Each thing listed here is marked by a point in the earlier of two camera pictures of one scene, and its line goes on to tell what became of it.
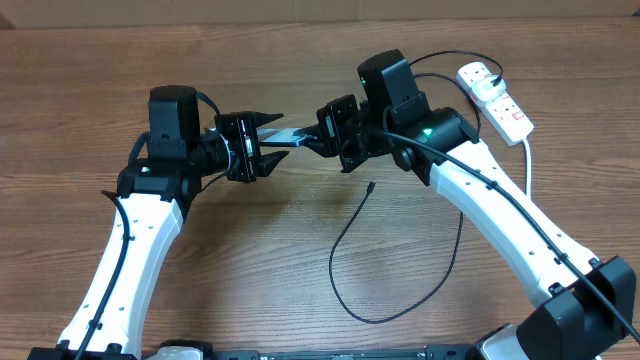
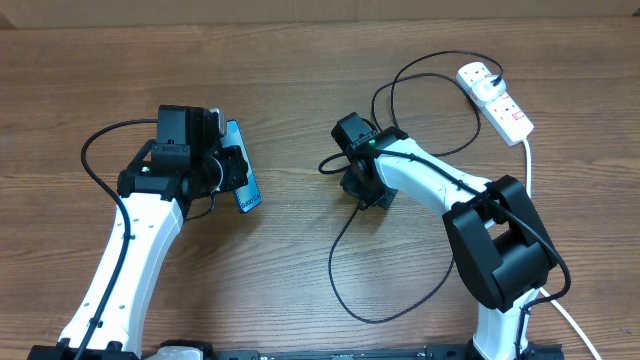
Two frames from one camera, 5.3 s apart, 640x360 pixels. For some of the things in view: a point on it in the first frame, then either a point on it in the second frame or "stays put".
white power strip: x=503 y=113 stays put
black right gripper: x=332 y=122 to x=353 y=187
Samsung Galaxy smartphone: x=281 y=137 to x=248 y=196
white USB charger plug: x=484 y=89 stays put
